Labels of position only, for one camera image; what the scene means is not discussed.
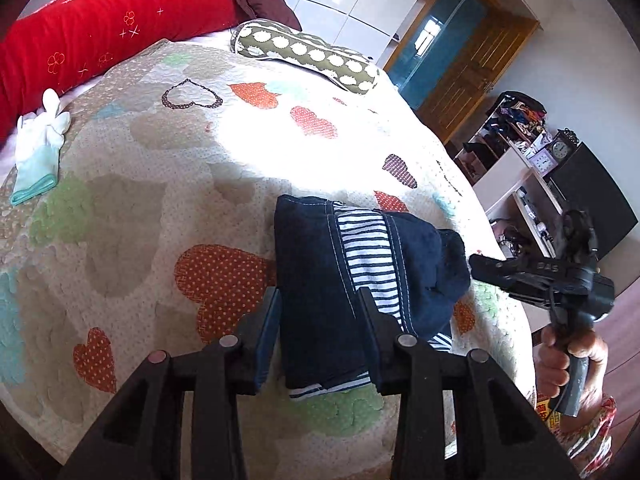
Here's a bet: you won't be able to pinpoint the person's right hand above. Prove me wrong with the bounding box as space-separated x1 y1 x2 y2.
534 322 608 431

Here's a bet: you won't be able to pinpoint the heart patterned quilt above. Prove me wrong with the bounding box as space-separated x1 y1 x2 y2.
0 40 536 466

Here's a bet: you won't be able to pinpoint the dark blue frog print pants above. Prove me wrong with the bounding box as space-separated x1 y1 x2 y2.
274 194 472 401

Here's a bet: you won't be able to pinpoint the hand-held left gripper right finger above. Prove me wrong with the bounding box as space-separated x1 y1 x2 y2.
356 287 581 480

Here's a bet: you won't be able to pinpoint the brown mantel clock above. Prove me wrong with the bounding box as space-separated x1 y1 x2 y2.
550 129 579 162

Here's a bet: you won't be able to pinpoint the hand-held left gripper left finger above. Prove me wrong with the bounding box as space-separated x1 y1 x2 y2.
59 287 282 480

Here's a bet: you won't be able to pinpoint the black television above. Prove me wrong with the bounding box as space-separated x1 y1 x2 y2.
545 142 633 261

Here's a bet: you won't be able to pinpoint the long red pillow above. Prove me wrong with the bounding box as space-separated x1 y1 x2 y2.
0 0 241 143

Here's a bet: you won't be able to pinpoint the olive patterned bolster pillow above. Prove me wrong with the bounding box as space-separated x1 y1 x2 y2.
230 19 382 96

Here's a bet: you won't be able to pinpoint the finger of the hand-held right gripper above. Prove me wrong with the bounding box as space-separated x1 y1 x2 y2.
500 285 558 308
469 254 566 286

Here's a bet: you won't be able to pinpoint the wooden door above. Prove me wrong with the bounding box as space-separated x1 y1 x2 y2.
417 15 541 143

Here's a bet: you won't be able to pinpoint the wooden door frame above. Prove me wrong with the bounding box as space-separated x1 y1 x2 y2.
382 0 541 73

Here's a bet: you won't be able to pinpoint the white glove with teal cuff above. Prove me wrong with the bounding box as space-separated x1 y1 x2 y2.
11 88 72 207

